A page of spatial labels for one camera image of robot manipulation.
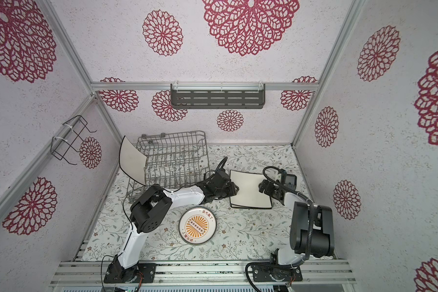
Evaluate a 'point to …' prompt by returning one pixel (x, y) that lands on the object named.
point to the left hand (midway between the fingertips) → (237, 191)
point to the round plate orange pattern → (197, 225)
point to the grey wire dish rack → (173, 159)
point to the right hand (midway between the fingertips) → (268, 185)
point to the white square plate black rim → (132, 160)
